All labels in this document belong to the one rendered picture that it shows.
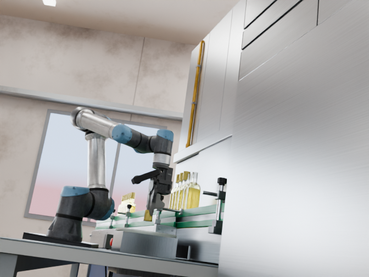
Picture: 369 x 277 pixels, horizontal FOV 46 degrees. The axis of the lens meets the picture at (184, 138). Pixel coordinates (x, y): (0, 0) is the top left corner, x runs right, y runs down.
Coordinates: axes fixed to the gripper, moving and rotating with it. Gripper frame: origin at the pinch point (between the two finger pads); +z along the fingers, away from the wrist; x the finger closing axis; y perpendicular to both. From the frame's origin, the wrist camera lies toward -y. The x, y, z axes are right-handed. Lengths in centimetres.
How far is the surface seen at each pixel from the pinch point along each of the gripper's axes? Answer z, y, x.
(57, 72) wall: -183, -49, 362
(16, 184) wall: -40, -66, 366
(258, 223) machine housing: 7, 1, -91
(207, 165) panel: -31, 34, 29
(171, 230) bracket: 5.1, 13.9, 10.3
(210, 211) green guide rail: -2.2, 18.3, -20.2
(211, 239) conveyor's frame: 8.2, 16.6, -28.2
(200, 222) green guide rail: 1.7, 18.2, -11.5
